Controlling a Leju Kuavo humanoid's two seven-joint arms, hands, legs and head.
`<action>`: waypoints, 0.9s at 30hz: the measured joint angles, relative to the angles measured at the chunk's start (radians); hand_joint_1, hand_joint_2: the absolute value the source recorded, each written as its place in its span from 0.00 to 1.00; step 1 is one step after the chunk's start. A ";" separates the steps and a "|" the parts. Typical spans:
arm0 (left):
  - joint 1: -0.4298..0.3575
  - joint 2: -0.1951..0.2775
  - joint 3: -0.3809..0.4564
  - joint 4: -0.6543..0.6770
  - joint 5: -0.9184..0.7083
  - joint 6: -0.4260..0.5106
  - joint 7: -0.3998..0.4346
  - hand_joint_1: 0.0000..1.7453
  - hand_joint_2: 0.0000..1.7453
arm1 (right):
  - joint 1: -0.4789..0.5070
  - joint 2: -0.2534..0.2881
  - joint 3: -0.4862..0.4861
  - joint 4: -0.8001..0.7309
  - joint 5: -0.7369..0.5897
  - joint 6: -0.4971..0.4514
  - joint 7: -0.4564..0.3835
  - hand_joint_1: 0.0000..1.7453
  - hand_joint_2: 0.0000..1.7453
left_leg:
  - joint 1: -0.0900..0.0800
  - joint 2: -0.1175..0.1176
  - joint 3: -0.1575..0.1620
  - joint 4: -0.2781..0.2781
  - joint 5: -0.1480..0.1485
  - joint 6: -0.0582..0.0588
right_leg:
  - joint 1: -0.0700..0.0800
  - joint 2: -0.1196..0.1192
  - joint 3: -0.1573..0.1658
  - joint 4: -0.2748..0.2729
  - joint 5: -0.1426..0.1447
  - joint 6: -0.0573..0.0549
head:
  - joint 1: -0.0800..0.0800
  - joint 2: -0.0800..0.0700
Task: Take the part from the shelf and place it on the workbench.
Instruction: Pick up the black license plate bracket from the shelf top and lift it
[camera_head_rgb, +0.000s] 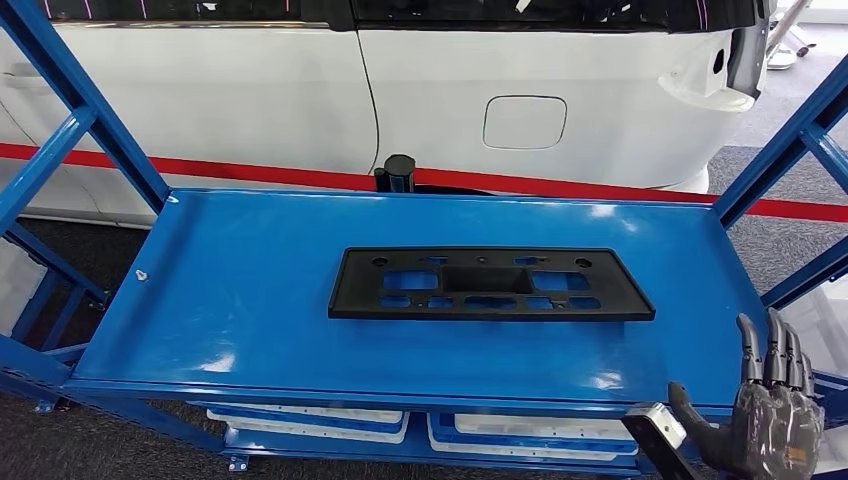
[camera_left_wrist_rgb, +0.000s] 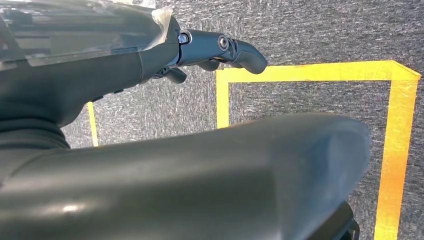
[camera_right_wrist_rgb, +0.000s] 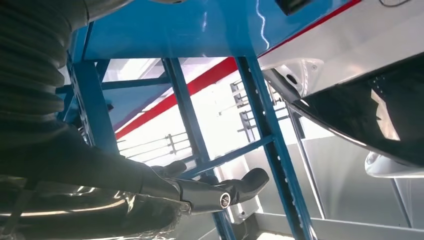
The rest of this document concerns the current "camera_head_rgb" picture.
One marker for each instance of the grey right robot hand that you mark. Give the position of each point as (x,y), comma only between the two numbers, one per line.
(775,424)

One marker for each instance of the white stand base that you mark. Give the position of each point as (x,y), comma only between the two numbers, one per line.
(782,56)

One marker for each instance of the white car body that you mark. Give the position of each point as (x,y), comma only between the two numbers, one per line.
(232,99)

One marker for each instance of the black plastic plate bracket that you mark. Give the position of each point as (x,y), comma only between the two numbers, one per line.
(358,286)

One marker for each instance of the white ribbed plastic bin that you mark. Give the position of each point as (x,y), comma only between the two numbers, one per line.
(821,318)
(16,285)

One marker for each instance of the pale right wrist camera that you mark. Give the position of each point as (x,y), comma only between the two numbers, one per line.
(652,424)

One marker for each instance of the blue metal shelf rack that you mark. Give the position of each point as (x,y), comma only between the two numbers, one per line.
(232,298)

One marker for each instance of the black barrier post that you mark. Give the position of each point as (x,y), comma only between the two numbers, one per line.
(399,173)

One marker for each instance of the red barrier belt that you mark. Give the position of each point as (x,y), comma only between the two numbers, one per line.
(232,172)

